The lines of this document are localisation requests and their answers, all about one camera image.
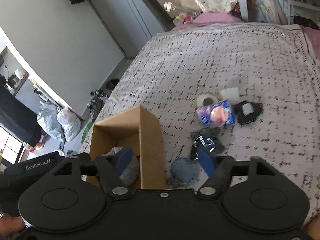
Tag light blue fluffy plush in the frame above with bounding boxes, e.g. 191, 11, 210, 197
103, 146, 139, 186

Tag black foil snack packet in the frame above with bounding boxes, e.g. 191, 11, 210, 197
190, 127, 226, 160

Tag round blue fuzzy pad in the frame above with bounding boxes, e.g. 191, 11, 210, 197
167, 157, 199, 189

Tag purple tissue pack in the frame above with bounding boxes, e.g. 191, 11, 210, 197
196, 100, 236, 127

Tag white tape roll green rim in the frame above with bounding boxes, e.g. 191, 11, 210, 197
196, 93, 220, 108

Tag operator left hand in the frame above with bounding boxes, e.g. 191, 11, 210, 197
0, 216, 25, 237

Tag brown cardboard box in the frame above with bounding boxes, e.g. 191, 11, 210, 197
89, 106, 167, 190

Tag white plastic garbage bag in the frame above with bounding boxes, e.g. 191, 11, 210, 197
57, 107, 81, 142

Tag person in black robe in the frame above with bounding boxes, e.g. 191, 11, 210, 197
1, 75, 47, 150

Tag grey plastic garbage bag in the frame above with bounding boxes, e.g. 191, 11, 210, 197
37, 102, 65, 141

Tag white black patterned bedspread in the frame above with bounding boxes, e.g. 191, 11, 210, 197
98, 23, 319, 222

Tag dark shoes on floor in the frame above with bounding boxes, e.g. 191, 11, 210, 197
105, 78, 120, 90

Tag grey door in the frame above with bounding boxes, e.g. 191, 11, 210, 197
89, 0, 165, 59

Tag crumpled white bags pile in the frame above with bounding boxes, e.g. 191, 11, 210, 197
196, 0, 238, 13

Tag clear plastic bottle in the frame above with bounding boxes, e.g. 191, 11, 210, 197
163, 0, 201, 17

